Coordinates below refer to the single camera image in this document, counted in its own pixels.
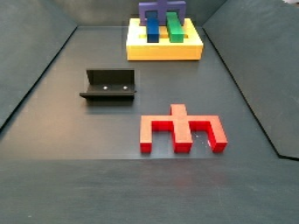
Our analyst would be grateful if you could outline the yellow slotted base board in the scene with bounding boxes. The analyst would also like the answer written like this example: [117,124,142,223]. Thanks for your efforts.
[125,18,202,61]

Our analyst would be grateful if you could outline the blue rectangular bar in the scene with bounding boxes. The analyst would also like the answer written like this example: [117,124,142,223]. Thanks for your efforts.
[145,11,160,43]

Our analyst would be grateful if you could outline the black angled bracket stand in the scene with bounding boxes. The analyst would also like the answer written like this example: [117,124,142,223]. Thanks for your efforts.
[78,68,136,100]

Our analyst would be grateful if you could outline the red three-pronged block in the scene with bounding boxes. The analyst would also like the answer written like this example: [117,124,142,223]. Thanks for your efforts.
[140,104,228,153]

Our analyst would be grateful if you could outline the green rectangular bar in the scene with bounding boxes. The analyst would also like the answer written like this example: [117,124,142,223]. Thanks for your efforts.
[165,11,184,43]

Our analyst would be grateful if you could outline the purple three-pronged block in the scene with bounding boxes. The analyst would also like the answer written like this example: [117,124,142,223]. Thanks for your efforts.
[137,0,186,25]

